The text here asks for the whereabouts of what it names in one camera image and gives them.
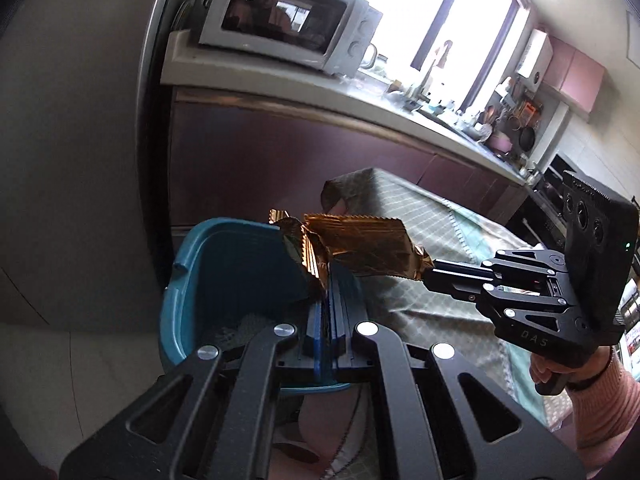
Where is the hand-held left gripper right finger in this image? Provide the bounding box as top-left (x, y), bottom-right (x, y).
top-left (326, 296), bottom-right (599, 480)

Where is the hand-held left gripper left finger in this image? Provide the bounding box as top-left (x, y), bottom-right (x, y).
top-left (59, 296), bottom-right (329, 480)

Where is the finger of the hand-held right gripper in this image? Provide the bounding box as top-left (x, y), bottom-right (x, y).
top-left (424, 271), bottom-right (577, 335)
top-left (431, 249), bottom-right (570, 291)

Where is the gold foil snack wrapper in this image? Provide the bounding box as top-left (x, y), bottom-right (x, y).
top-left (267, 208), bottom-right (437, 295)

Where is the blue plastic trash bin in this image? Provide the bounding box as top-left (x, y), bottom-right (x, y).
top-left (158, 216), bottom-right (372, 397)

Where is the person's right forearm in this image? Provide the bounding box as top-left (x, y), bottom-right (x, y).
top-left (567, 352), bottom-right (640, 478)

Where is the person's right hand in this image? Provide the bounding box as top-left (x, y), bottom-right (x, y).
top-left (528, 346), bottom-right (616, 392)

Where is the patterned tablecloth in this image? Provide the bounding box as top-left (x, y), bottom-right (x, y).
top-left (300, 166), bottom-right (575, 480)

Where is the black oven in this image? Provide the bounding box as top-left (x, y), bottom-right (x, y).
top-left (506, 152), bottom-right (572, 257)

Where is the crumpled silver wrapper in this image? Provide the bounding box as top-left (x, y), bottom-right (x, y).
top-left (212, 310), bottom-right (263, 348)

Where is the pink pot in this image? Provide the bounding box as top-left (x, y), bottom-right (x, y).
top-left (487, 130), bottom-right (514, 157)

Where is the maroon base cabinet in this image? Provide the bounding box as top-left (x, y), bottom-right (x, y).
top-left (167, 87), bottom-right (531, 241)

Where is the kitchen faucet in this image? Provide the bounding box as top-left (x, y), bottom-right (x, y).
top-left (417, 39), bottom-right (455, 103)

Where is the white water heater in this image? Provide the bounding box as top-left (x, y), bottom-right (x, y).
top-left (515, 27), bottom-right (555, 96)

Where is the glass kettle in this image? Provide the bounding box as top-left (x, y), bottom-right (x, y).
top-left (357, 41), bottom-right (389, 74)

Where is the grey kitchen countertop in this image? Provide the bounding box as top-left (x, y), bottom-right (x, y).
top-left (160, 29), bottom-right (542, 187)

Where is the white microwave oven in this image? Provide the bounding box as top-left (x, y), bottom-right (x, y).
top-left (196, 0), bottom-right (384, 78)

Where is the kitchen window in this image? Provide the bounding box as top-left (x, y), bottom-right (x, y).
top-left (339, 0), bottom-right (532, 112)

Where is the grey refrigerator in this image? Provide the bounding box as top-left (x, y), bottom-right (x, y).
top-left (0, 0), bottom-right (201, 323)

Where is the pink wall cabinet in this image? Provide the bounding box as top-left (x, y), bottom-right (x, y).
top-left (542, 35), bottom-right (609, 117)

